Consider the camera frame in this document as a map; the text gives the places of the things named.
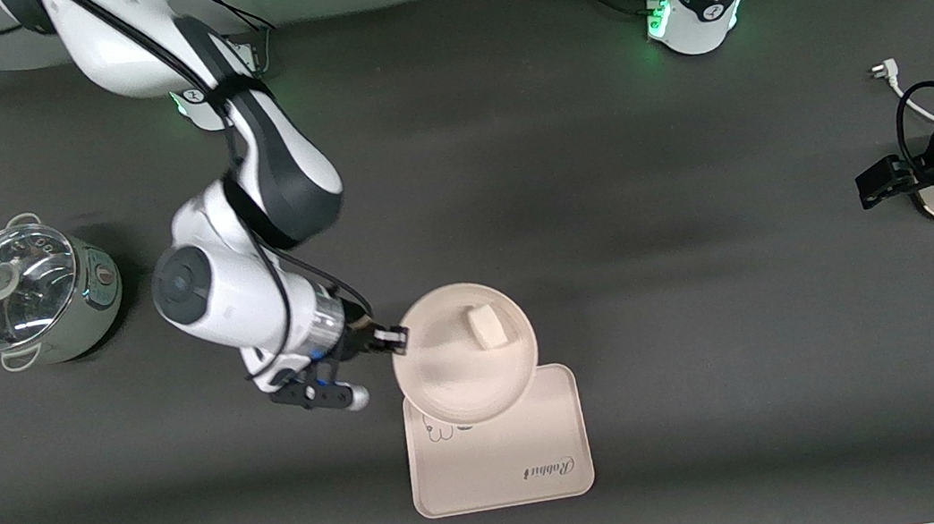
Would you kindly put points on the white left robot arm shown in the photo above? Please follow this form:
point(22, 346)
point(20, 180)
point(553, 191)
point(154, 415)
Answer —
point(708, 5)

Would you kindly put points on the round cream plate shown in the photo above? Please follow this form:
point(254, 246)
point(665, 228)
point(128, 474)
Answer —
point(456, 381)

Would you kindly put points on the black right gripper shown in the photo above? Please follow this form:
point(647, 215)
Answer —
point(358, 336)

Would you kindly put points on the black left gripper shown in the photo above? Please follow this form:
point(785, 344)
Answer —
point(916, 173)

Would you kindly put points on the pale green electric pot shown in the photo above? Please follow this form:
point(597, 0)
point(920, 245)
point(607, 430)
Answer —
point(89, 303)

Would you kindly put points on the small white bun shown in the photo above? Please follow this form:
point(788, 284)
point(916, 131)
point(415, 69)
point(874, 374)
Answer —
point(487, 326)

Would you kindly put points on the cream tray with rabbit print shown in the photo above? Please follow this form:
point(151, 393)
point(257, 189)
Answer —
point(503, 465)

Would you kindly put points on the glass pot lid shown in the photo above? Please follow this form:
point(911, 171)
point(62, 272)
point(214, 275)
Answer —
point(10, 286)

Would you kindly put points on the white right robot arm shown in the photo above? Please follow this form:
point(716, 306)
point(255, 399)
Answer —
point(274, 170)

